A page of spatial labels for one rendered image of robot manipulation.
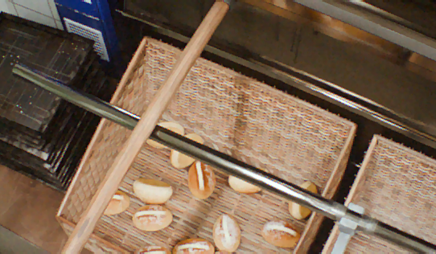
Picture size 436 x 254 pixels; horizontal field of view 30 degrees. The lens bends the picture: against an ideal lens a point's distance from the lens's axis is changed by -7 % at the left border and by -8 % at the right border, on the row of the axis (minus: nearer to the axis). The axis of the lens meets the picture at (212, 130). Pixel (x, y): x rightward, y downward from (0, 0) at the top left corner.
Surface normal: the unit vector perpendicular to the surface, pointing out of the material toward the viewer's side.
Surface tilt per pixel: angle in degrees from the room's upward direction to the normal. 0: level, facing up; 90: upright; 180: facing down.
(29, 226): 0
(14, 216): 0
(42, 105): 0
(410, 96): 70
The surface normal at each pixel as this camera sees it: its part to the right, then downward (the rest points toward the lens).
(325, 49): -0.46, 0.59
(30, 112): -0.07, -0.47
